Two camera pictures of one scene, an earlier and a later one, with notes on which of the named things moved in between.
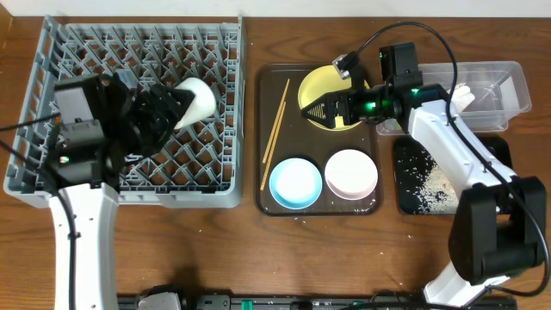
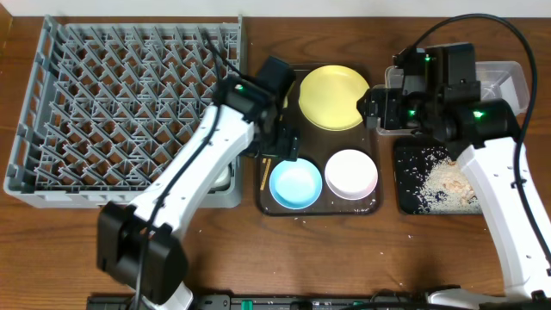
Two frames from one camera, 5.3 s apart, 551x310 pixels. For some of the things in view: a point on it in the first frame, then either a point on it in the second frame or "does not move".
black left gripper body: [159, 108] to [285, 144]
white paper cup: [203, 103] to [225, 183]
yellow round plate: [320, 83] does not move
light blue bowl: [295, 183] does not move
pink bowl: [351, 174] does not move
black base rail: [177, 298] does not move
